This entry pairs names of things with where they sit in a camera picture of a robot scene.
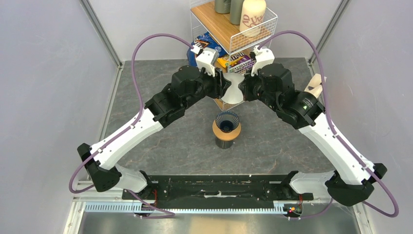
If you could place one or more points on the grey green bottle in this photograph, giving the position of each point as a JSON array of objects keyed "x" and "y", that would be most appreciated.
[
  {"x": 222, "y": 6},
  {"x": 236, "y": 11}
]

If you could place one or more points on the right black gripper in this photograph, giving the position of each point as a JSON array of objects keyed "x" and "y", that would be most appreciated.
[{"x": 245, "y": 86}]

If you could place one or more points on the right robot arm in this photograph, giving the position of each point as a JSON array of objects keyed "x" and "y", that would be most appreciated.
[{"x": 349, "y": 183}]

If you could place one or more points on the blue ribbed coffee dripper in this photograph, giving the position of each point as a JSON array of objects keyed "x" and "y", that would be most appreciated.
[{"x": 227, "y": 121}]

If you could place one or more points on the yellow M&M candy bag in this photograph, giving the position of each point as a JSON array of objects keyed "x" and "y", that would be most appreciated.
[{"x": 237, "y": 63}]

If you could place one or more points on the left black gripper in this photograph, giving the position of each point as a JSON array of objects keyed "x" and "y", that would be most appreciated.
[{"x": 219, "y": 84}]

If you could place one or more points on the paper coffee filter stack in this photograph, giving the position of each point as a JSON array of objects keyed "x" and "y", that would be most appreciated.
[{"x": 314, "y": 86}]

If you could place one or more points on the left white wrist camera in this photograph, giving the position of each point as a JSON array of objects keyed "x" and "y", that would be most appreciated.
[{"x": 205, "y": 58}]

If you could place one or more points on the wooden ring dripper stand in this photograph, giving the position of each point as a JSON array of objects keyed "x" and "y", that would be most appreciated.
[{"x": 226, "y": 136}]

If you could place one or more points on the cream white bottle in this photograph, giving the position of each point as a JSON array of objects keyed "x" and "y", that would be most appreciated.
[{"x": 252, "y": 15}]

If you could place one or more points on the single white paper filter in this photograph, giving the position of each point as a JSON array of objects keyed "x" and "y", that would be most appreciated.
[{"x": 233, "y": 94}]

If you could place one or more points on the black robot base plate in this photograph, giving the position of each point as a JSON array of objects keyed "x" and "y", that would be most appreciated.
[{"x": 220, "y": 191}]

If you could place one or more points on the white wire shelf rack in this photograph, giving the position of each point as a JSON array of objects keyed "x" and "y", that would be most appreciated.
[{"x": 227, "y": 35}]

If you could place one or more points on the dark glass carafe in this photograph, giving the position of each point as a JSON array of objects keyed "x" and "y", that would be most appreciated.
[{"x": 223, "y": 144}]

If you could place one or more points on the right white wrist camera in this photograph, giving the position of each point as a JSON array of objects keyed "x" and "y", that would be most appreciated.
[{"x": 262, "y": 57}]

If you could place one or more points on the aluminium rail frame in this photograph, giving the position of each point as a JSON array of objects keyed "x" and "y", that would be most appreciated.
[{"x": 117, "y": 212}]

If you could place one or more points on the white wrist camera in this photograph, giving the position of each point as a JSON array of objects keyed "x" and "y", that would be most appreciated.
[
  {"x": 262, "y": 57},
  {"x": 205, "y": 58}
]

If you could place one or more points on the blue Doritos chip bag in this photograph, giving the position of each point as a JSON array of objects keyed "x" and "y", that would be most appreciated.
[{"x": 203, "y": 41}]

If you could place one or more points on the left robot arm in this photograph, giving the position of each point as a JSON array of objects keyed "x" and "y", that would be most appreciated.
[{"x": 188, "y": 85}]

